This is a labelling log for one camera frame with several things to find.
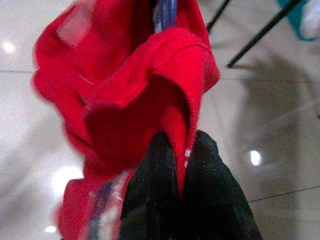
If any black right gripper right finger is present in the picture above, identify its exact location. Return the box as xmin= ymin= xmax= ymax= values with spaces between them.
xmin=183 ymin=131 xmax=263 ymax=240

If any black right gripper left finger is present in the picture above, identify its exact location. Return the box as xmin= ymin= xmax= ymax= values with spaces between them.
xmin=119 ymin=132 xmax=185 ymax=240

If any red shirt white trim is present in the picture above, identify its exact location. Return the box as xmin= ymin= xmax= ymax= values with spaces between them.
xmin=31 ymin=0 xmax=221 ymax=240

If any teal cloth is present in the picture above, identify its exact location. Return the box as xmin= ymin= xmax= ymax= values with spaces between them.
xmin=276 ymin=0 xmax=318 ymax=42

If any black clothes rack chrome rail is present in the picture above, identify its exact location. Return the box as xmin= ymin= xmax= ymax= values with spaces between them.
xmin=206 ymin=0 xmax=305 ymax=68

